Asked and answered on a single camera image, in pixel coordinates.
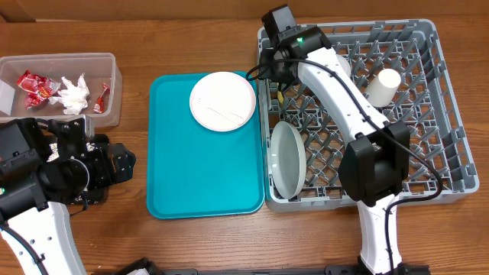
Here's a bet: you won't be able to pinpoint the yellow plastic spoon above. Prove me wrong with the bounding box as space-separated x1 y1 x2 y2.
277 90 284 108

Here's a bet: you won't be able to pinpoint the small red sauce packet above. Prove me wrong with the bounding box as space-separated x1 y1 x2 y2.
93 82 110 114

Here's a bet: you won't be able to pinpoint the small grey bowl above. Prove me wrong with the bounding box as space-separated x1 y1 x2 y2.
336 54 351 78

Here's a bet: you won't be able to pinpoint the white napkin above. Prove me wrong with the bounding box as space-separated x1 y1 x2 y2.
48 73 89 115

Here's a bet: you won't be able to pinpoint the grey round plate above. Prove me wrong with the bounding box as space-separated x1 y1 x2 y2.
270 121 307 199

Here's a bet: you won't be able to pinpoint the white paper cup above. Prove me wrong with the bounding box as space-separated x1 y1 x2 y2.
365 69 401 108

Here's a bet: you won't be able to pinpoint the large red snack wrapper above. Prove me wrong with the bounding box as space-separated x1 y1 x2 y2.
17 70 61 109

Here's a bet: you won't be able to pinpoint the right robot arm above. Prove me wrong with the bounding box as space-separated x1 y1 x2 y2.
258 25 410 274

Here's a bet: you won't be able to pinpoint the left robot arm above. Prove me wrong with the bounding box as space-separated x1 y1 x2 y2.
1 115 136 274

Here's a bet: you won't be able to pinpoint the grey dishwasher rack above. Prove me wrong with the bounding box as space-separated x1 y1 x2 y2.
258 19 480 212

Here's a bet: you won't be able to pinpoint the black plastic bin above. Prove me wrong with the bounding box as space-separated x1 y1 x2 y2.
47 133 112 205

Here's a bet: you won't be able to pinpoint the white rice grains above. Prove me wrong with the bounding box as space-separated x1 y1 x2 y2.
47 142 99 163

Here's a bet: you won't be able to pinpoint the white round plate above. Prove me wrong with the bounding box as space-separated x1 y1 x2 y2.
189 72 257 132

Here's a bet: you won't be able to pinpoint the teal plastic tray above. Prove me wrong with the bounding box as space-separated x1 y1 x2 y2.
147 73 265 219

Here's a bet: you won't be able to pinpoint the clear plastic bin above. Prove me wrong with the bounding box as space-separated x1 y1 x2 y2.
1 53 122 128

